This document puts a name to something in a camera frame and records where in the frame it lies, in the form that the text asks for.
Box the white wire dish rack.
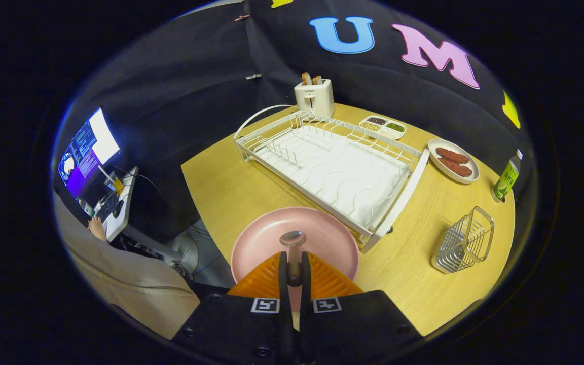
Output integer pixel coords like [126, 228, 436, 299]
[233, 104, 430, 254]

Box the black keyboard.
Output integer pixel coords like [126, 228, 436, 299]
[96, 192, 120, 222]

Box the white plate with sausages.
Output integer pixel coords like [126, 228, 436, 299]
[427, 138, 480, 184]

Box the cup with orange drink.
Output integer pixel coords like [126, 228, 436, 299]
[98, 165, 125, 195]

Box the black backdrop cloth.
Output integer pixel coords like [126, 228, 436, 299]
[51, 0, 536, 244]

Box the white side desk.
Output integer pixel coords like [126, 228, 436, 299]
[97, 166, 199, 277]

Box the brown sausage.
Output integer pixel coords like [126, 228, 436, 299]
[437, 158, 473, 178]
[435, 147, 470, 164]

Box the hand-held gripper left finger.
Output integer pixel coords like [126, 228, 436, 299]
[172, 251, 292, 365]

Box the computer monitor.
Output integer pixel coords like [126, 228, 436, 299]
[58, 106, 121, 199]

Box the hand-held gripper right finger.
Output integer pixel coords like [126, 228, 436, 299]
[300, 251, 423, 365]

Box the white compartment condiment tray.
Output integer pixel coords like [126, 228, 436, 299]
[358, 116, 407, 140]

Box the pink plate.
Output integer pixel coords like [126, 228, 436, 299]
[231, 206, 360, 311]

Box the wooden handled metal spoon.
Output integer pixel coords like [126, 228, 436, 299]
[279, 231, 307, 287]

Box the green drink bottle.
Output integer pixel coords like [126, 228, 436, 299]
[491, 149, 524, 203]

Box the white toaster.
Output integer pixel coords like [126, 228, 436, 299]
[294, 79, 335, 118]

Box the silver wire basket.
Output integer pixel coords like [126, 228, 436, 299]
[431, 206, 495, 274]

